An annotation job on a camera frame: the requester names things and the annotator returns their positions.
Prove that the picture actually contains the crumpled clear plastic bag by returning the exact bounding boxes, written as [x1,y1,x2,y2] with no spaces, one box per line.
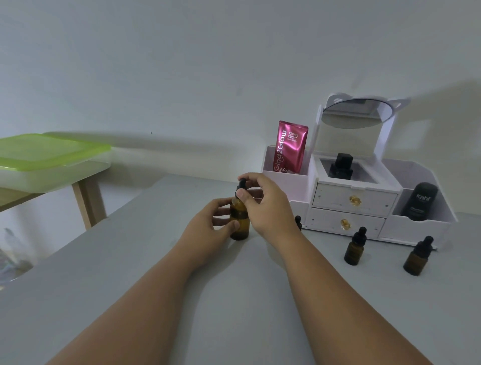
[0,227,35,283]

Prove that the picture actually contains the round tilting mirror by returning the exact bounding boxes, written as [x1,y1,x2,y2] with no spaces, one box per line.
[322,97,395,130]

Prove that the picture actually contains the person's left forearm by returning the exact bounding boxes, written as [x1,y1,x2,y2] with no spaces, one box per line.
[45,241,212,365]

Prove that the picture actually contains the wooden side table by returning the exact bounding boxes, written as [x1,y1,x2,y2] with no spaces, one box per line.
[0,174,108,231]

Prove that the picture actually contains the pink foil sachet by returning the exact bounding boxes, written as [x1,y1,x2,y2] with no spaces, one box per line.
[273,120,310,174]

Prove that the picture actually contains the person's right forearm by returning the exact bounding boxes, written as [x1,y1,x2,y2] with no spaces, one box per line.
[262,230,433,365]

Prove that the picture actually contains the person's left hand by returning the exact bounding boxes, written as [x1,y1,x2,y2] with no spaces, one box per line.
[177,198,241,270]

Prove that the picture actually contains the white cosmetic organizer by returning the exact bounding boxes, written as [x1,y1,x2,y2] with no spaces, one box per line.
[262,93,459,243]

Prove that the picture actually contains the black square perfume bottle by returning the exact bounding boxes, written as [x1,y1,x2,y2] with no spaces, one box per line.
[328,153,355,181]

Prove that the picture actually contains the large amber dropper bottle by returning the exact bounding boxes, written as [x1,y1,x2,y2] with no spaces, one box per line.
[229,178,251,241]

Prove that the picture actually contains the person's right hand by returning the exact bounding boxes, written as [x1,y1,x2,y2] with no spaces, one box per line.
[236,173,304,247]

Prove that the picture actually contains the white organizer drawer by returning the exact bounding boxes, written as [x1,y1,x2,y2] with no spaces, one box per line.
[307,207,387,238]
[312,183,399,217]

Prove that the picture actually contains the clear plastic storage container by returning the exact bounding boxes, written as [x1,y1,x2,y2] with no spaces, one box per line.
[0,161,112,195]

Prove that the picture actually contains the green plastic lid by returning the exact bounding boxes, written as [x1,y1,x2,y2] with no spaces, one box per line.
[0,132,112,173]

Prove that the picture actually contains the black cosmetic tube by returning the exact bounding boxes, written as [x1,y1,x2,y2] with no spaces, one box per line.
[401,183,440,222]

